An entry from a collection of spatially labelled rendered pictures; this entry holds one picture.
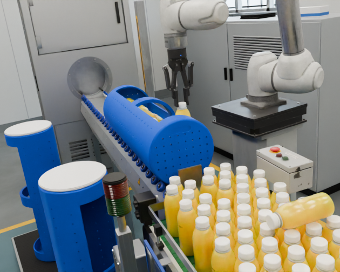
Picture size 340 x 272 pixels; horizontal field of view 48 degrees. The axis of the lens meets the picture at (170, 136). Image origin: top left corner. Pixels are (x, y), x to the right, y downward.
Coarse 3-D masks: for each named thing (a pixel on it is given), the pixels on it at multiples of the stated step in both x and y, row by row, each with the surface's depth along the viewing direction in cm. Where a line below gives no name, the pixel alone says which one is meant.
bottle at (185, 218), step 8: (192, 208) 118; (184, 216) 117; (192, 216) 118; (184, 224) 118; (192, 224) 118; (184, 232) 119; (192, 232) 119; (184, 240) 120; (184, 248) 121; (192, 248) 120
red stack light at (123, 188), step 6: (126, 180) 98; (108, 186) 96; (114, 186) 95; (120, 186) 96; (126, 186) 98; (108, 192) 96; (114, 192) 96; (120, 192) 96; (126, 192) 98; (108, 198) 97; (114, 198) 96; (120, 198) 97
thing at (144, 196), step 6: (144, 192) 144; (150, 192) 144; (138, 198) 140; (144, 198) 140; (150, 198) 139; (156, 198) 144; (138, 204) 138; (144, 204) 138; (150, 204) 139; (138, 210) 140; (144, 210) 139; (138, 216) 140; (144, 216) 140; (150, 216) 141; (144, 222) 140; (150, 222) 141
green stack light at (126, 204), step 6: (126, 198) 98; (108, 204) 98; (114, 204) 97; (120, 204) 97; (126, 204) 98; (108, 210) 99; (114, 210) 98; (120, 210) 98; (126, 210) 99; (114, 216) 98
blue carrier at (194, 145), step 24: (120, 96) 207; (144, 96) 232; (120, 120) 189; (144, 120) 163; (168, 120) 150; (192, 120) 151; (144, 144) 154; (168, 144) 150; (192, 144) 154; (168, 168) 153
